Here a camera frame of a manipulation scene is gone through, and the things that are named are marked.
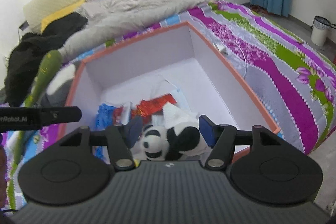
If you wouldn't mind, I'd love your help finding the white charging cable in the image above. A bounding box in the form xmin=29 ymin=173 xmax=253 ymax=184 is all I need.
xmin=191 ymin=17 xmax=249 ymax=77

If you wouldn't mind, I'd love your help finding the white face mask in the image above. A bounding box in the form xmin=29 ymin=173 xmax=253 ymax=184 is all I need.
xmin=152 ymin=79 xmax=185 ymax=104

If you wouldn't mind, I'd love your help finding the red foil packet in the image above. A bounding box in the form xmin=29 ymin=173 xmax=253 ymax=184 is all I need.
xmin=131 ymin=94 xmax=177 ymax=118

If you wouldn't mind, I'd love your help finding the yellow pillow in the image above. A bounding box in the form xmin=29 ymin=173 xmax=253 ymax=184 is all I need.
xmin=41 ymin=0 xmax=86 ymax=33

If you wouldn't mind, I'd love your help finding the grey duvet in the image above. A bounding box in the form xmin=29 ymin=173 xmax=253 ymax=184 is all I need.
xmin=59 ymin=0 xmax=220 ymax=63

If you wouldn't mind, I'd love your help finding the person left hand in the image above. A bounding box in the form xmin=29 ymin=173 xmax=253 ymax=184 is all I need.
xmin=0 ymin=144 xmax=7 ymax=208

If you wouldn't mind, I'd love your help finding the green plush massage stick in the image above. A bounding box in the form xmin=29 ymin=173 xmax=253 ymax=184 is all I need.
xmin=12 ymin=49 xmax=64 ymax=164

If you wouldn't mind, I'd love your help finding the small panda plush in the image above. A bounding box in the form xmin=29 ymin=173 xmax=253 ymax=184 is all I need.
xmin=141 ymin=103 xmax=211 ymax=162

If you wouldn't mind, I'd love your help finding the grey penguin plush toy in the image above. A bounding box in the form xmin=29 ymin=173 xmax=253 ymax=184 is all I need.
xmin=39 ymin=64 xmax=76 ymax=107

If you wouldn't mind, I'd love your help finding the orange cardboard box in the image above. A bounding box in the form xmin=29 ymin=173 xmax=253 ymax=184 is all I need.
xmin=58 ymin=22 xmax=280 ymax=138

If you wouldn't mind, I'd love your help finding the white waste bin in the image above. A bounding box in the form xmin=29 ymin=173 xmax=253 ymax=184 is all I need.
xmin=311 ymin=16 xmax=331 ymax=47

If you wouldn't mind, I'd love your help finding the colourful striped bed sheet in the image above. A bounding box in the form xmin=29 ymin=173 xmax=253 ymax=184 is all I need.
xmin=4 ymin=0 xmax=336 ymax=210

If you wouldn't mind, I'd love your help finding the blue red plastic bag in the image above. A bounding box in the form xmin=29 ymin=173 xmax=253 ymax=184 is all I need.
xmin=94 ymin=101 xmax=132 ymax=159

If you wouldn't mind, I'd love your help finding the black clothing pile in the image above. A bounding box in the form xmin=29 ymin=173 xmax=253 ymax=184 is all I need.
xmin=4 ymin=12 xmax=87 ymax=107

